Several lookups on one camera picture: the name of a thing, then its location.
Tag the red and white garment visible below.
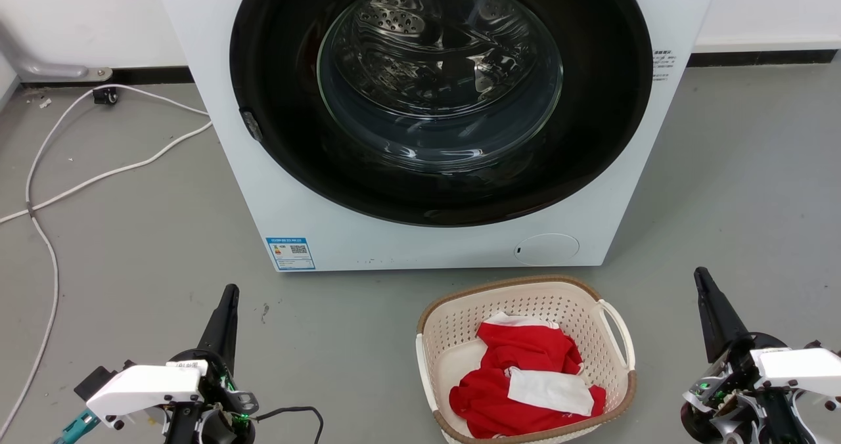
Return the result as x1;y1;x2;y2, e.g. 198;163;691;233
449;311;607;439

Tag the round white filter cover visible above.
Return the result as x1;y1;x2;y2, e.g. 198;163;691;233
514;233;580;267

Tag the white front-load washing machine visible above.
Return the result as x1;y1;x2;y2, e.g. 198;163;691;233
150;0;723;273

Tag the grey door latch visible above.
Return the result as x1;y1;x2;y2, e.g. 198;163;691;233
240;108;264;143

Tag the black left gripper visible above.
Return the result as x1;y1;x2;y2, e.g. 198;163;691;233
163;284;260;444

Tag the grey metal pipe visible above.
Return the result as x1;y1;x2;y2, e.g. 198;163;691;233
0;22;114;82

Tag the cream perforated laundry basket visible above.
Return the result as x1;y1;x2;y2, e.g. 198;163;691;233
415;275;637;444

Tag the black baseboard strip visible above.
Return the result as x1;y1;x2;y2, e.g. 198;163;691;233
686;50;839;68
20;67;195;89

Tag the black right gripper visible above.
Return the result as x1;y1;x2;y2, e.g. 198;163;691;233
679;267;817;444

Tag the white power cable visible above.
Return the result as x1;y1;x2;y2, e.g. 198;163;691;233
0;121;214;225
0;84;211;439

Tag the black round washer door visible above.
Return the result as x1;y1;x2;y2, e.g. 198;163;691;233
229;0;654;228

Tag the blue energy label sticker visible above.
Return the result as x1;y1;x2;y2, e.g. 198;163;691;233
266;237;316;271

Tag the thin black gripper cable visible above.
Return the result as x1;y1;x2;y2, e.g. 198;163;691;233
253;406;325;444

